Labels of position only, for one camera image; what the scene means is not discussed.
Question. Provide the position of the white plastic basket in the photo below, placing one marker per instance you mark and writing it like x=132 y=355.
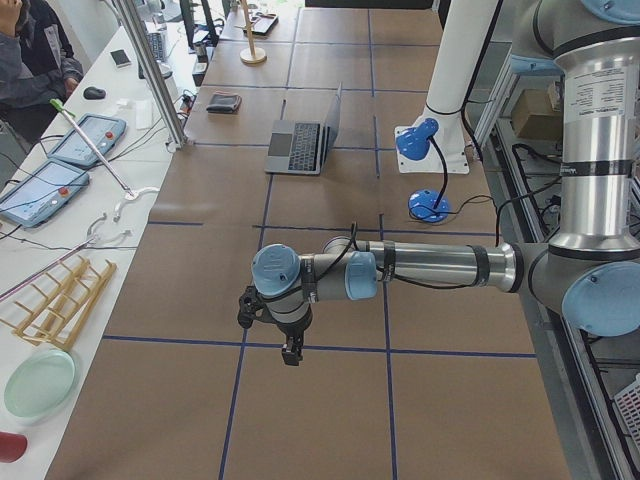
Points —
x=627 y=402

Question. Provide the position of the folded grey pink cloth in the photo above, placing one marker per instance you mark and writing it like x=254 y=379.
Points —
x=224 y=103

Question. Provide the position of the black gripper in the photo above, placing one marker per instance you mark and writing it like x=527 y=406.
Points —
x=291 y=331

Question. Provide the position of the cardboard box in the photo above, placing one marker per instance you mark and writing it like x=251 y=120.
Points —
x=533 y=117

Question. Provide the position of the aluminium frame post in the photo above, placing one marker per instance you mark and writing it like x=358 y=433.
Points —
x=138 y=37

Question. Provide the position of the wooden dish rack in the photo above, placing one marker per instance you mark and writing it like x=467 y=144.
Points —
x=55 y=307

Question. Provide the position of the wooden stand with round base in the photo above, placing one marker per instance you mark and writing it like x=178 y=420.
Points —
x=252 y=55

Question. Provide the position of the metal rod green handle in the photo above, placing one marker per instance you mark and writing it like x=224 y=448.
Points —
x=58 y=106

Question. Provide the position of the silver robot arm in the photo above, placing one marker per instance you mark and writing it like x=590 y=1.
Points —
x=588 y=272

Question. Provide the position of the seated person in jacket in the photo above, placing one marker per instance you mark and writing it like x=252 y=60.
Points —
x=37 y=66

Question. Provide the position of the blue desk lamp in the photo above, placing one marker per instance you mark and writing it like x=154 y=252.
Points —
x=428 y=205

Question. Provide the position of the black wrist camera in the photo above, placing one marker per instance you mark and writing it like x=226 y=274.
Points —
x=251 y=307

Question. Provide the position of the red cup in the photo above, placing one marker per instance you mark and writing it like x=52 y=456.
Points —
x=12 y=446

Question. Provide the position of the white smartphone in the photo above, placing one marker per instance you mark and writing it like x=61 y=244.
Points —
x=120 y=58

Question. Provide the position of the grey laptop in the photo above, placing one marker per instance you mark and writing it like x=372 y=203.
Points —
x=301 y=148

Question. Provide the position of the lower teach pendant tablet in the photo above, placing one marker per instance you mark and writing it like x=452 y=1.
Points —
x=43 y=193

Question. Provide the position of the white lamp mounting plate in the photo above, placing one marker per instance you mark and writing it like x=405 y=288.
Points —
x=457 y=155

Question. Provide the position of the white pillar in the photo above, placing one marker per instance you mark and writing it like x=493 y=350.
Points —
x=468 y=25

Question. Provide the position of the black computer mouse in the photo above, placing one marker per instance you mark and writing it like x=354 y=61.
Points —
x=94 y=93

